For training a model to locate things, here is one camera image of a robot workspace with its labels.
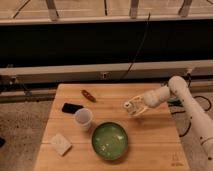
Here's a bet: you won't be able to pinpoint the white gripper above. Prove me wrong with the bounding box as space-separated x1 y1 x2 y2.
129 95 149 117

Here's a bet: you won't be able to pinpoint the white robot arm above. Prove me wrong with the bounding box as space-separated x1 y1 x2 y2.
124 76 213 162

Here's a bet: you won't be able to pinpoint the green bowl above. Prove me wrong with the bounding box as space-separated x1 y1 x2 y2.
91 122 128 161

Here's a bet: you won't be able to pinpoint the red-brown chili pepper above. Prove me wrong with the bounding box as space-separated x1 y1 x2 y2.
81 90 96 103

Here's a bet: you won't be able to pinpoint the clear plastic cup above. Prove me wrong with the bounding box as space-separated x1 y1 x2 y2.
74 108 93 131

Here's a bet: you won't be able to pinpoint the black phone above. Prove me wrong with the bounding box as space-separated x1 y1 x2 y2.
62 103 83 114

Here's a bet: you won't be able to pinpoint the white sponge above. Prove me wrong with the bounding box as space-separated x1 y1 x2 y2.
50 134 72 156

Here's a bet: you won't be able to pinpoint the black floor cables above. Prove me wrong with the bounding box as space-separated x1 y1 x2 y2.
166 71 213 138

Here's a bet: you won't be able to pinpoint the black hanging cable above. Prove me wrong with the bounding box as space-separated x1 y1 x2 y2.
119 12 152 81

